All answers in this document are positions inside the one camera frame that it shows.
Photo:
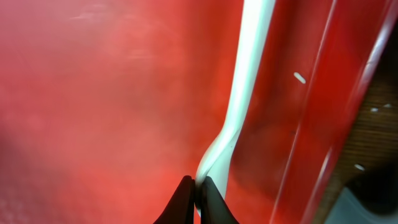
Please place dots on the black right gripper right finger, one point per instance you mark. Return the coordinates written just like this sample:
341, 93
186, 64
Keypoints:
212, 206

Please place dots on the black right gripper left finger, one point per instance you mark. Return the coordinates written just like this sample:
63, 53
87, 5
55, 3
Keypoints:
180, 207

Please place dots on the white plastic spoon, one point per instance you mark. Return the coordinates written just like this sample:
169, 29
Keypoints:
213, 171

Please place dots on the grey dishwasher rack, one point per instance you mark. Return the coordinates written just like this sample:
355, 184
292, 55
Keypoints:
348, 210

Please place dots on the red serving tray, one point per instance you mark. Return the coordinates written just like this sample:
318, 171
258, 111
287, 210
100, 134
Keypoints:
106, 105

